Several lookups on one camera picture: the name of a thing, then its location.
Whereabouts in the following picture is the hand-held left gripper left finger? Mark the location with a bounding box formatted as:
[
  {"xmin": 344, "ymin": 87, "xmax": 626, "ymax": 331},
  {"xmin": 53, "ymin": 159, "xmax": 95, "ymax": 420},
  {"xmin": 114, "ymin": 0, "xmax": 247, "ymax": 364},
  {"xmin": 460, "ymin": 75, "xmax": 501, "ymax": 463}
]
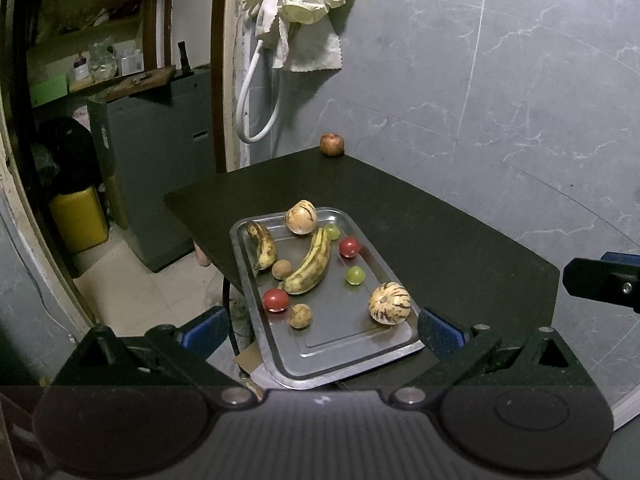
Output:
[{"xmin": 47, "ymin": 306, "xmax": 257, "ymax": 411}]

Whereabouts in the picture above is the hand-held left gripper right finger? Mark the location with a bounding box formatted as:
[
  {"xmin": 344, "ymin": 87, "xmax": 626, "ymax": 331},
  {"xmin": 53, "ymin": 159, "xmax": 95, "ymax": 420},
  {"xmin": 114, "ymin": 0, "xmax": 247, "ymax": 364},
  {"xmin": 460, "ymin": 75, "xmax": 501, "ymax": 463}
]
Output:
[{"xmin": 389, "ymin": 307, "xmax": 597, "ymax": 409}]

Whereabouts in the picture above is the striped pepino melon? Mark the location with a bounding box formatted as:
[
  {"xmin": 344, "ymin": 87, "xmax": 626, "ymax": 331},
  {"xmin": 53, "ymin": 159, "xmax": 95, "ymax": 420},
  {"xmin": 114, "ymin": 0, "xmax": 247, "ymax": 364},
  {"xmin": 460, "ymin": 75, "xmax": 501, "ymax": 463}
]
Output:
[
  {"xmin": 369, "ymin": 282, "xmax": 412, "ymax": 326},
  {"xmin": 285, "ymin": 200, "xmax": 318, "ymax": 235}
]

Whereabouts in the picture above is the short spotted banana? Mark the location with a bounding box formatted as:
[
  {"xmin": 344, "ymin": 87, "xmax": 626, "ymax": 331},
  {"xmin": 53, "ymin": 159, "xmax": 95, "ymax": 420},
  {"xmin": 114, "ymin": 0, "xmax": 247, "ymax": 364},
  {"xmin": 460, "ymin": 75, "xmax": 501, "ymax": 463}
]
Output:
[{"xmin": 245, "ymin": 220, "xmax": 278, "ymax": 272}]

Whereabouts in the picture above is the metal tray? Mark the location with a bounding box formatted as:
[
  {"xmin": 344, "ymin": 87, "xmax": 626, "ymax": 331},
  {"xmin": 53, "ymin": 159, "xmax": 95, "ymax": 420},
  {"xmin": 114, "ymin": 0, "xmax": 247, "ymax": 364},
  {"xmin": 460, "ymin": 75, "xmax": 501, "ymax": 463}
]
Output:
[{"xmin": 230, "ymin": 206, "xmax": 426, "ymax": 391}]

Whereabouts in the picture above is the long spotted banana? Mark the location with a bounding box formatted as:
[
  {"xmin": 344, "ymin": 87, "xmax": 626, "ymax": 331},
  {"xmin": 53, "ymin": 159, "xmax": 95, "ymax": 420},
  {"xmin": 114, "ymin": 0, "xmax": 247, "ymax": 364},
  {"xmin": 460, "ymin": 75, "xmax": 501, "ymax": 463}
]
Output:
[{"xmin": 281, "ymin": 227, "xmax": 333, "ymax": 296}]

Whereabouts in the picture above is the cardboard piece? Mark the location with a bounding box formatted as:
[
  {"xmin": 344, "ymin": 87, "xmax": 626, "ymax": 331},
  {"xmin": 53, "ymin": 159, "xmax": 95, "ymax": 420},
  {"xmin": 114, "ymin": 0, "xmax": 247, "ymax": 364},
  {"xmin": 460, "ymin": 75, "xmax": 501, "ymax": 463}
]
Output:
[{"xmin": 232, "ymin": 342, "xmax": 271, "ymax": 396}]

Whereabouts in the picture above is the grey cabinet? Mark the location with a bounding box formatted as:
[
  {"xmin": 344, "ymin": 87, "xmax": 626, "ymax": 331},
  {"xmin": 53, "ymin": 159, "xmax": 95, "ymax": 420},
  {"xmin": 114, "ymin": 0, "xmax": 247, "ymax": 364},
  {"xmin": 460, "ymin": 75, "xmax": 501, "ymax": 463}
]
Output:
[{"xmin": 87, "ymin": 65, "xmax": 216, "ymax": 273}]

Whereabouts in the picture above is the reddish apple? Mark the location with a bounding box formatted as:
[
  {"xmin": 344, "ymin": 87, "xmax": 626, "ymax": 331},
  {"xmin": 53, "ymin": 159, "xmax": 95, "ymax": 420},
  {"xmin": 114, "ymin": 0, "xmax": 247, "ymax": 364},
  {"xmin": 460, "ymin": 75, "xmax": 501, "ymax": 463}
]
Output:
[{"xmin": 320, "ymin": 132, "xmax": 346, "ymax": 157}]

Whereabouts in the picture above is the black bag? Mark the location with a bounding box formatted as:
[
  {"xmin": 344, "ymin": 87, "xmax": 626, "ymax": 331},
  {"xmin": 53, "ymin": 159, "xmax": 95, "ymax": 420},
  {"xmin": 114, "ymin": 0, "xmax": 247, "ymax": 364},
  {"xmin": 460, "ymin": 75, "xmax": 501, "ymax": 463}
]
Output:
[{"xmin": 37, "ymin": 116, "xmax": 101, "ymax": 196}]

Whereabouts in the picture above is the wooden board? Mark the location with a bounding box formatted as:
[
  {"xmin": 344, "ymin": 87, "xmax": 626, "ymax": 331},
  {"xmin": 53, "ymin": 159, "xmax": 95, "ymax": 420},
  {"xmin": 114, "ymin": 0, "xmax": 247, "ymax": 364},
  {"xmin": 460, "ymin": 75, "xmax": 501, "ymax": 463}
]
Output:
[{"xmin": 67, "ymin": 65, "xmax": 176, "ymax": 101}]

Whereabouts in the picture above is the white box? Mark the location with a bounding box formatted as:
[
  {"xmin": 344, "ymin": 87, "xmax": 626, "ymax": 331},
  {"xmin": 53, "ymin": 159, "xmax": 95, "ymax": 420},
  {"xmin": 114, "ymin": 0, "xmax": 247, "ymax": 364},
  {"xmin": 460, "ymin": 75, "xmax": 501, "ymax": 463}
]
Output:
[{"xmin": 117, "ymin": 45, "xmax": 143, "ymax": 75}]

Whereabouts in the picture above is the clear plastic jar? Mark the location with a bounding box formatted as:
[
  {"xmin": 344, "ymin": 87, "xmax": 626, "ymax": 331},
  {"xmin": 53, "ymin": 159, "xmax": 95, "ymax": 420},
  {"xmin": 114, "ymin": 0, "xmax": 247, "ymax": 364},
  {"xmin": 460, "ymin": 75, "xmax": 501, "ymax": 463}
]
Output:
[{"xmin": 90, "ymin": 40, "xmax": 118, "ymax": 81}]

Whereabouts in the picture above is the green box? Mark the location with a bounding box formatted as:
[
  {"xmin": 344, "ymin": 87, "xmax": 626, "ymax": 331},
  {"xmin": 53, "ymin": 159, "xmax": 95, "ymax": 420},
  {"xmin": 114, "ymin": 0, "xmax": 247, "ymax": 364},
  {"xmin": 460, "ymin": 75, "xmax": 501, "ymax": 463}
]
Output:
[{"xmin": 29, "ymin": 75, "xmax": 68, "ymax": 108}]

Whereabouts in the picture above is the grey cloth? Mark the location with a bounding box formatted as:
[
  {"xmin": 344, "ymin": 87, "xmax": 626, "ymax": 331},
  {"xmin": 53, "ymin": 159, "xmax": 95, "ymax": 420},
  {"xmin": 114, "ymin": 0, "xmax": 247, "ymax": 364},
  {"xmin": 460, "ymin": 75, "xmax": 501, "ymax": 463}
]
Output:
[{"xmin": 272, "ymin": 20, "xmax": 344, "ymax": 73}]

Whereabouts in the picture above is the white hose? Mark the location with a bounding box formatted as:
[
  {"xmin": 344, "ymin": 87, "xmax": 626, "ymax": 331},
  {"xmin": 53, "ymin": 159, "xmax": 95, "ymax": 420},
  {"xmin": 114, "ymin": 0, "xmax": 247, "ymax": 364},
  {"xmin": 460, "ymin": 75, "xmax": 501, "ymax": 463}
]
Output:
[{"xmin": 235, "ymin": 40, "xmax": 281, "ymax": 143}]

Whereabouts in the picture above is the wooden door frame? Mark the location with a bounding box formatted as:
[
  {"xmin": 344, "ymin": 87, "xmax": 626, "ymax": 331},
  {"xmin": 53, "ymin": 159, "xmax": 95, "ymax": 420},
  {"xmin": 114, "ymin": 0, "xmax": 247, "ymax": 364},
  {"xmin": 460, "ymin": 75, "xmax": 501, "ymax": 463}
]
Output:
[{"xmin": 210, "ymin": 0, "xmax": 251, "ymax": 173}]

